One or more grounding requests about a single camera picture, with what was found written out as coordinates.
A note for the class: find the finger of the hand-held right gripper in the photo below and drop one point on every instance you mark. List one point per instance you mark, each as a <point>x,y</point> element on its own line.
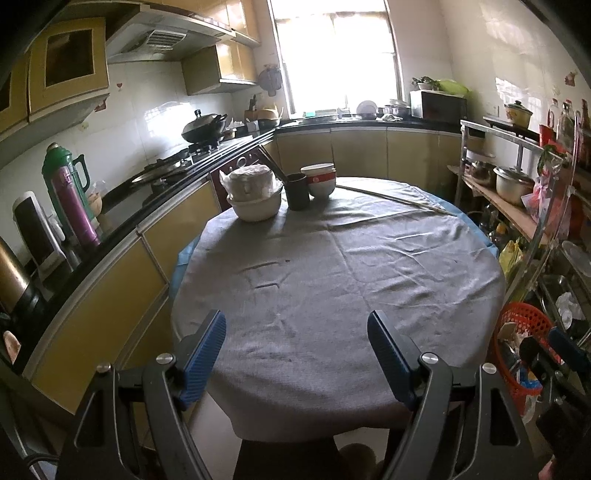
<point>535,355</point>
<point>570,348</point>

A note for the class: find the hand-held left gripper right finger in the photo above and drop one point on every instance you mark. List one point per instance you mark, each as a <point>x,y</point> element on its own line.
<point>390,355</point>

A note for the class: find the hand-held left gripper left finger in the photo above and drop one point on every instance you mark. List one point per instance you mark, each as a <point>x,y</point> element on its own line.
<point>205,350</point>

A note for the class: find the red plastic basket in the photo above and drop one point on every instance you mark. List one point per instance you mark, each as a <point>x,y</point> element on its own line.
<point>517,318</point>

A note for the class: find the person's right forearm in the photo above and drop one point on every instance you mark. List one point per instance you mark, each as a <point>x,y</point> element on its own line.
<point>548,470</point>

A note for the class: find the white plastic bag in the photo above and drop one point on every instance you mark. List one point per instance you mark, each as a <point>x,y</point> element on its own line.
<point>568,307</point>

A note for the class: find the round metal pot lid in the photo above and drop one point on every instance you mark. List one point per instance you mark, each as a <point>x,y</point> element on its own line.
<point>577,258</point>

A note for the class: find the yellow packet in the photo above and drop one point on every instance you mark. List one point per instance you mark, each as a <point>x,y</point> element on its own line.
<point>510,256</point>

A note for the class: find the grey tablecloth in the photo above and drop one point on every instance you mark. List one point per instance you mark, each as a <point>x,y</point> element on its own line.
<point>323,277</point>

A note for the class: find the yellow base cabinets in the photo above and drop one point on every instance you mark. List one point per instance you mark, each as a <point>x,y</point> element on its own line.
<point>106,300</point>

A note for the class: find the large white bowl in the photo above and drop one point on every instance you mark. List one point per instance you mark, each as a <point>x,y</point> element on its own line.
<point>256,210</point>

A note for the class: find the pink plastic bag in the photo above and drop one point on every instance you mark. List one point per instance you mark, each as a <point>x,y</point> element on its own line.
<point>538,194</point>

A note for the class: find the steel cooking pot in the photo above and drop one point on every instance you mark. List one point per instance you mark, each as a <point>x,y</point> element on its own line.
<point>510,187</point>

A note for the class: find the black kitchen countertop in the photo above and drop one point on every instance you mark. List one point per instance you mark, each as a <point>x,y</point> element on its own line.
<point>124,198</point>

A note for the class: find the bagged white bowl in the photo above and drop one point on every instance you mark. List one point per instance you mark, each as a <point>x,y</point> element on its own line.
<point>251,180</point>

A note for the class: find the black cup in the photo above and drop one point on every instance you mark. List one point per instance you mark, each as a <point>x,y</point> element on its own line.
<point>298,194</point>

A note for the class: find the red banded bowl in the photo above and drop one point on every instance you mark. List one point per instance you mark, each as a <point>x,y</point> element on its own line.
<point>321,187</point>

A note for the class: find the purple thermos bottle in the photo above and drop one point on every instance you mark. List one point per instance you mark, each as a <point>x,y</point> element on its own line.
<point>76,212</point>

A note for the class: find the small dark pot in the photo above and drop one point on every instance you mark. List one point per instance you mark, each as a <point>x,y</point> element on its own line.
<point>481,173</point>

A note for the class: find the plain white bowl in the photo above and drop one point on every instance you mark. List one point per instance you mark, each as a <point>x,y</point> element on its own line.
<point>317,167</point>

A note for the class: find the gas stove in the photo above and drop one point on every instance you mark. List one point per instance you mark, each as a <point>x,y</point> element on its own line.
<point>203,148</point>

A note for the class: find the bronze metal flask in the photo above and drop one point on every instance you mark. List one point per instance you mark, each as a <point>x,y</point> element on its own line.
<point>11,277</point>

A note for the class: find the white countertop appliance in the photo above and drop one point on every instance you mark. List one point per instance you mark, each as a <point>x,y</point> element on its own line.
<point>32,230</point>

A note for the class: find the red bag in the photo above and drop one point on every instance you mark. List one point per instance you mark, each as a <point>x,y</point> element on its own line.
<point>547,136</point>

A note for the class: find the metal storage rack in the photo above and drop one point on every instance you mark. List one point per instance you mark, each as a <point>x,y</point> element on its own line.
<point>464,152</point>

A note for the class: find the black wok with lid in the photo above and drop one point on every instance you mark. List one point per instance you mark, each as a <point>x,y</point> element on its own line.
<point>201,131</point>

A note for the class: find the clear glass bottle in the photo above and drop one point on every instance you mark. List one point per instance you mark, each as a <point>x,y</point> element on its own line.
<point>566,124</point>

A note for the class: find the black tray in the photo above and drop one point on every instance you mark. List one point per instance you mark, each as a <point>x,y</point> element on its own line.
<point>512,127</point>

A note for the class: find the green thermos jug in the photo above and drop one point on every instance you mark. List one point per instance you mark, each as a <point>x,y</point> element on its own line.
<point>57,166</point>

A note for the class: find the yellow enamel pot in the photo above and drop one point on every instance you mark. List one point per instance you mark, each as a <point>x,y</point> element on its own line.
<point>518,114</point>

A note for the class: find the yellow woven basket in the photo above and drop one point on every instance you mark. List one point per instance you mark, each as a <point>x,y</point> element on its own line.
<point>269,115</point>

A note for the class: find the knife block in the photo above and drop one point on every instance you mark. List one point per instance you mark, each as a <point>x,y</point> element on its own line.
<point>252,110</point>

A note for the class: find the white plate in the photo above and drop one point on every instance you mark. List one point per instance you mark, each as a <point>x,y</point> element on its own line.
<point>366,108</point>

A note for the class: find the microwave oven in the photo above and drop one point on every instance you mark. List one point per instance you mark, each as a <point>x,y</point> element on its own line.
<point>438,107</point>

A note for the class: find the potted plant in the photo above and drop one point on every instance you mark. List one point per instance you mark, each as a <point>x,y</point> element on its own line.
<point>425,83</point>

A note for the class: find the green plastic bag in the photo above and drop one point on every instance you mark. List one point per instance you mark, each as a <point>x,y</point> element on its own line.
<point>452,86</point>

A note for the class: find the kitchen window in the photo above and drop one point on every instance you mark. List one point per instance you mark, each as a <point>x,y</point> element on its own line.
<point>332,60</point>

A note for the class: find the range hood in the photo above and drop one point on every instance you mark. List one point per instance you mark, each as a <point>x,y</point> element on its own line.
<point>161,37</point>

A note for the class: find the dark wall hanging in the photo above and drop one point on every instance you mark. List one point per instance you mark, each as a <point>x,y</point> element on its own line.
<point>270,79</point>

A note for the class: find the yellow wall cabinet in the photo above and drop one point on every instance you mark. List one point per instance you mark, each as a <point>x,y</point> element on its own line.
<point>221,64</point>

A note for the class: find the yellow glass-door wall cabinets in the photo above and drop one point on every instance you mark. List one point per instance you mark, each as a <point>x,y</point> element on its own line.
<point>69,60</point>

